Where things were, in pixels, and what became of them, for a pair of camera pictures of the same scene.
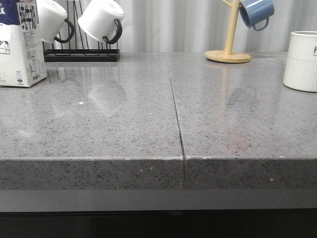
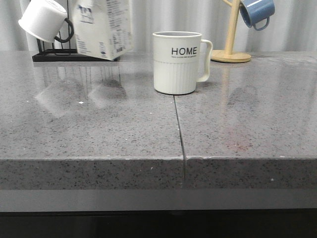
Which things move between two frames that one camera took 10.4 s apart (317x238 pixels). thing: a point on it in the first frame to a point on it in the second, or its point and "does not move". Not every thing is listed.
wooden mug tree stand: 227,56 does not move
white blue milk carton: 22,62 to 104,29
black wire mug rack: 78,54 does not move
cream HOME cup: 300,71 to 177,56
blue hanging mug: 253,12 does not move
